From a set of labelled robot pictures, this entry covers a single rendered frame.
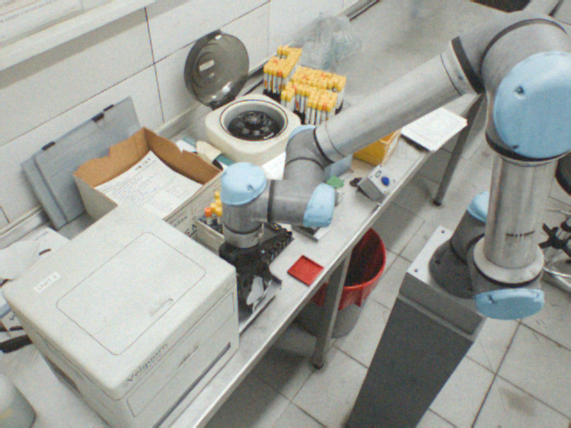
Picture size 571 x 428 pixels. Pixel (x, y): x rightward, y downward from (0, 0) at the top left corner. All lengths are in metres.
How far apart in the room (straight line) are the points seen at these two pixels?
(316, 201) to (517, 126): 0.32
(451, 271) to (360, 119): 0.45
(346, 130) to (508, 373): 1.63
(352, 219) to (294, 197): 0.57
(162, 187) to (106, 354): 0.64
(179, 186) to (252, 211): 0.55
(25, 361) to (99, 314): 0.39
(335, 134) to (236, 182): 0.20
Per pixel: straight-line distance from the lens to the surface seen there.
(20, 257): 1.26
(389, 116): 0.84
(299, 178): 0.84
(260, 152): 1.37
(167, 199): 1.32
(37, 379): 1.18
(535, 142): 0.70
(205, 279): 0.85
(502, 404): 2.23
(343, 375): 2.08
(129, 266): 0.89
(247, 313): 1.12
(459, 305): 1.18
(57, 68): 1.27
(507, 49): 0.73
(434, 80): 0.82
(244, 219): 0.84
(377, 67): 2.01
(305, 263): 1.25
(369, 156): 1.52
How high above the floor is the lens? 1.87
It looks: 47 degrees down
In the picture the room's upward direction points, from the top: 4 degrees clockwise
